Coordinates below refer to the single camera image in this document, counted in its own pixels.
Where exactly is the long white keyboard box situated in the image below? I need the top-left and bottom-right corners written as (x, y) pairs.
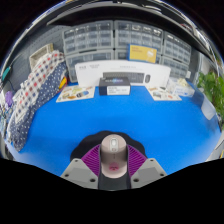
top-left (74, 59), bottom-right (172, 88)

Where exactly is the teal wall box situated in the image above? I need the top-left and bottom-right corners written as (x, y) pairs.
top-left (1, 66), bottom-right (12, 81)

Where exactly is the white woven basket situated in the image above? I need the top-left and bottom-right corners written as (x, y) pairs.
top-left (29, 43), bottom-right (54, 70)

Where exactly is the small black cardboard box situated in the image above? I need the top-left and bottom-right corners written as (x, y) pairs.
top-left (98, 76), bottom-right (132, 97)

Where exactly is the dark wall shelf unit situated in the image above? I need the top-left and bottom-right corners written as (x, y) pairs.
top-left (9, 0), bottom-right (218, 58)

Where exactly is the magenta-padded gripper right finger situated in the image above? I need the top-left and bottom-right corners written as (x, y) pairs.
top-left (113, 144), bottom-right (168, 191)

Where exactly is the colourful sticker sheet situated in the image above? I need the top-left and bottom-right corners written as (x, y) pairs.
top-left (145, 85), bottom-right (183, 102)
top-left (55, 85), bottom-right (96, 104)

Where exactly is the purple soft object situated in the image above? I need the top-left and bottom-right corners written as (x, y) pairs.
top-left (4, 90), bottom-right (14, 108)

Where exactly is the white blue tissue box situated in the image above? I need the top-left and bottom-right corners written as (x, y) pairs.
top-left (166, 77), bottom-right (196, 98)

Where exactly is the beige pink computer mouse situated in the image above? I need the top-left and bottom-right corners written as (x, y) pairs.
top-left (99, 133), bottom-right (129, 179)

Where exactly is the navy dotted cloth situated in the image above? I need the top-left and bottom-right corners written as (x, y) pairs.
top-left (5, 61), bottom-right (69, 153)

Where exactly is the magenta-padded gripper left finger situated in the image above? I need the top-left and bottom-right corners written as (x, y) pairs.
top-left (60, 143), bottom-right (114, 191)

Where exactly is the black cartoon-eyed mouse pad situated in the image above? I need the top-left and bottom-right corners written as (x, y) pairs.
top-left (69, 130), bottom-right (147, 162)

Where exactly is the green plant in white pot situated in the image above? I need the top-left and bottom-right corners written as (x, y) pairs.
top-left (197, 70), bottom-right (224, 130)

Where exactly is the yellow sign card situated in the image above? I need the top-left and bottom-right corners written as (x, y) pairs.
top-left (128, 43), bottom-right (158, 64)

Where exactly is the white polka-dot cloth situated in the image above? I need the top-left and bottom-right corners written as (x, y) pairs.
top-left (13, 49), bottom-right (66, 124)

